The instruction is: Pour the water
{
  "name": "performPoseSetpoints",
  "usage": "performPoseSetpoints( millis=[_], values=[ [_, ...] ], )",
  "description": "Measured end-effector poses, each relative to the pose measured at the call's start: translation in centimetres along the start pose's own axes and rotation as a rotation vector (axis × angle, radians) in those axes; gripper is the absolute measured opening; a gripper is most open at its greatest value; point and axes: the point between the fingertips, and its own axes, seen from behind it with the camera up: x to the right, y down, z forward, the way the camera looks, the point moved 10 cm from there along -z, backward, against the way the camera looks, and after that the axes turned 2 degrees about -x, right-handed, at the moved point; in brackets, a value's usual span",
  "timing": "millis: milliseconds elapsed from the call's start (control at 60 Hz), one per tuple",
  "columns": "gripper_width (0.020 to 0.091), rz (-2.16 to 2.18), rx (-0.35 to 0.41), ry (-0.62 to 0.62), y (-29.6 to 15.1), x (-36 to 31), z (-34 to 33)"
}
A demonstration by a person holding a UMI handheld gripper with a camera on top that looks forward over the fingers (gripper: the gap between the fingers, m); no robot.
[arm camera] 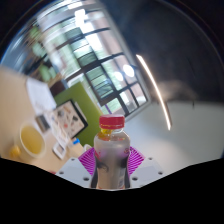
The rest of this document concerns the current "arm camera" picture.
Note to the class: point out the large gridded window wall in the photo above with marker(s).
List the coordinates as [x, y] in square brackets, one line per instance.
[93, 63]

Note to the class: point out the small white flat device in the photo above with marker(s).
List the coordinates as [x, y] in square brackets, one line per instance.
[59, 150]

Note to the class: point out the green upholstered bench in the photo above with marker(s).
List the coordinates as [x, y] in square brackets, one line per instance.
[81, 100]

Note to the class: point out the dark flat handheld device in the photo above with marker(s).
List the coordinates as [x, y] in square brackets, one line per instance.
[42, 123]

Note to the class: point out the long linear ceiling light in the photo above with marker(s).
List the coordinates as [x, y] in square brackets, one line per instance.
[156, 90]

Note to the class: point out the small blue-capped bottle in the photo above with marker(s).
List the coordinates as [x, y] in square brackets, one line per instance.
[75, 142]

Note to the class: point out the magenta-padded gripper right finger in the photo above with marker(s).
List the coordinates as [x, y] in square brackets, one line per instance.
[146, 170]

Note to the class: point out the pale yellow mug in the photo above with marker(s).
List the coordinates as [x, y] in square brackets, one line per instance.
[31, 140]

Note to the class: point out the white paper sheets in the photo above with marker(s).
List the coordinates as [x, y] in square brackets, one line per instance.
[40, 95]

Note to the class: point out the red-capped clear drink bottle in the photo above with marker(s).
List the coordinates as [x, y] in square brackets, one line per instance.
[110, 150]

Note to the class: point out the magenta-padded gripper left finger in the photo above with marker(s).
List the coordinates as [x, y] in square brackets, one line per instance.
[73, 171]

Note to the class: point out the sticker-covered black laptop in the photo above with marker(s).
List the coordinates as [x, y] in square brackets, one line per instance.
[70, 118]

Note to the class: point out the group of pendant lamps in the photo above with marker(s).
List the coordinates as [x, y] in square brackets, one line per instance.
[128, 70]

